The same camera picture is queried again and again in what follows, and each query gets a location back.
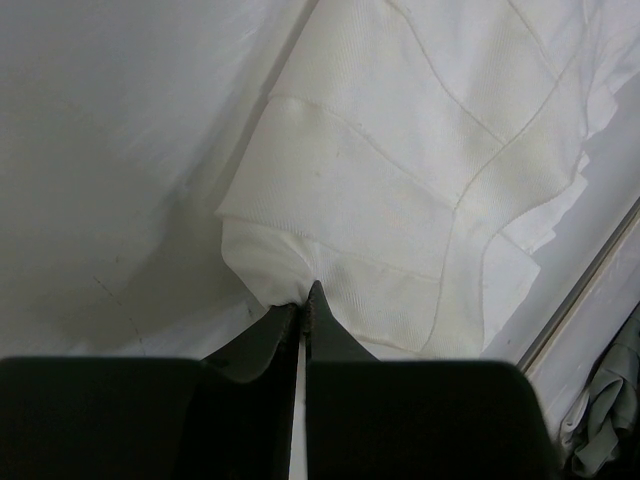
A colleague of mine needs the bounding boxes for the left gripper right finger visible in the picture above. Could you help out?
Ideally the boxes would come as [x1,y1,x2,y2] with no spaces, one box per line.
[303,283,561,479]

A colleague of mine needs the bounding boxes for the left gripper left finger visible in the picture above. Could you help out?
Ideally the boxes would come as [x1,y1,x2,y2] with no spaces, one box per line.
[1,305,299,479]

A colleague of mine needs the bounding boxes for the white pleated skirt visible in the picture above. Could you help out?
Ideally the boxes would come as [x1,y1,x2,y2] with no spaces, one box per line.
[218,1,639,361]

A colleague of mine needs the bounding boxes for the grey crumpled cloth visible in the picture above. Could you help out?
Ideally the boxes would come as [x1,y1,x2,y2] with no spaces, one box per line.
[559,309,639,479]

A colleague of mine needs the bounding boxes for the aluminium table rail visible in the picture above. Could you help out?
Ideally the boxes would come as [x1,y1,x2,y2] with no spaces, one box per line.
[517,199,639,372]

